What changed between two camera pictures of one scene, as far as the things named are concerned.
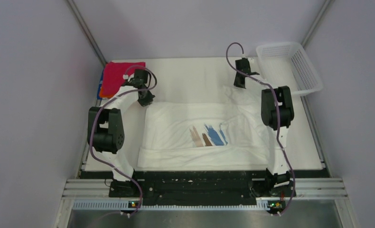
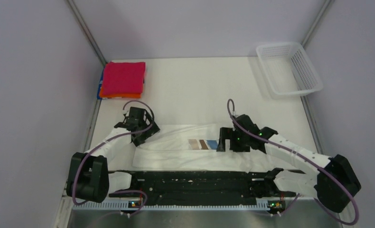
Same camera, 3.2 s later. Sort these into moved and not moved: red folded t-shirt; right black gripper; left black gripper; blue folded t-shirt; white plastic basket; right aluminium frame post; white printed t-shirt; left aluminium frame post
Moved: left black gripper; right black gripper; white printed t-shirt
Not moved: blue folded t-shirt; right aluminium frame post; white plastic basket; red folded t-shirt; left aluminium frame post
